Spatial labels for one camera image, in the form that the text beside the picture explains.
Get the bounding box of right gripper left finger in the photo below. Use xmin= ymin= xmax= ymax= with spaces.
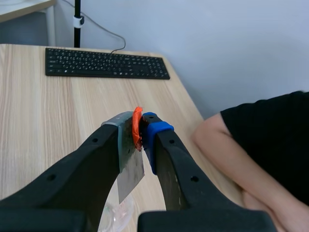
xmin=0 ymin=111 xmax=134 ymax=232

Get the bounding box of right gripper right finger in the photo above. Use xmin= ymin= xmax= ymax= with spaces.
xmin=137 ymin=112 xmax=278 ymax=232

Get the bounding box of grey metal plate orange handle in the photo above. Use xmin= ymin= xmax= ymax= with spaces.
xmin=117 ymin=106 xmax=145 ymax=204

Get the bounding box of person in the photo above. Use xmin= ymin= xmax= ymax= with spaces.
xmin=192 ymin=90 xmax=309 ymax=232

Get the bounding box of black computer keyboard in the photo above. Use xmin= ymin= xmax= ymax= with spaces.
xmin=45 ymin=47 xmax=171 ymax=80

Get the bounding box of black stand pole white clip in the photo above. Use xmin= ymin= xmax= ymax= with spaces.
xmin=73 ymin=0 xmax=84 ymax=48

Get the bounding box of light wooden desk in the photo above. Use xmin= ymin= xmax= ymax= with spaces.
xmin=0 ymin=0 xmax=57 ymax=47

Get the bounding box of grey keyboard cable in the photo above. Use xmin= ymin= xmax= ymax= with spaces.
xmin=62 ymin=0 xmax=126 ymax=55

